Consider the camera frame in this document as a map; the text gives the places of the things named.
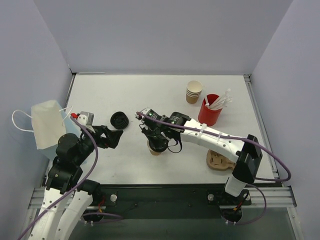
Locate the white wrapped straws bundle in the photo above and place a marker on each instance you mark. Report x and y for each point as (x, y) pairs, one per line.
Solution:
(220, 102)

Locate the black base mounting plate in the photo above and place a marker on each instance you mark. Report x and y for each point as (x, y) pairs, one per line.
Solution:
(164, 202)

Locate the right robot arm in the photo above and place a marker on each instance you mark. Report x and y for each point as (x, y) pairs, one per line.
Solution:
(244, 152)

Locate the blue paper bag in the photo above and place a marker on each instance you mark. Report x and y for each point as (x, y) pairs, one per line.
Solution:
(49, 122)

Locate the stack of black lids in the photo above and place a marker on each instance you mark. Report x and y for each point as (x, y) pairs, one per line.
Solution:
(119, 120)

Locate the red straw holder cup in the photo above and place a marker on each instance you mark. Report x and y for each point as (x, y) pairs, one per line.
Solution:
(208, 116)

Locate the single black cup lid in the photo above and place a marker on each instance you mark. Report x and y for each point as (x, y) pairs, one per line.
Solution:
(157, 145)

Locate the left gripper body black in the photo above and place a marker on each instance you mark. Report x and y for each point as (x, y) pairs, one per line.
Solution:
(102, 136)

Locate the stack of brown paper cups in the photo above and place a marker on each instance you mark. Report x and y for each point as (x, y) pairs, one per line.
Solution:
(193, 91)

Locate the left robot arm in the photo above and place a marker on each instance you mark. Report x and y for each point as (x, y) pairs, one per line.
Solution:
(68, 192)

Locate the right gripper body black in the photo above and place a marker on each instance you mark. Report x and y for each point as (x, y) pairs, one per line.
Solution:
(150, 130)

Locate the brown pulp cup carrier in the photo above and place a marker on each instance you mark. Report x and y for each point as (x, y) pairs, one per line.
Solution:
(218, 162)

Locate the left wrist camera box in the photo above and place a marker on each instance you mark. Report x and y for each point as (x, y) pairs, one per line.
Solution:
(84, 118)

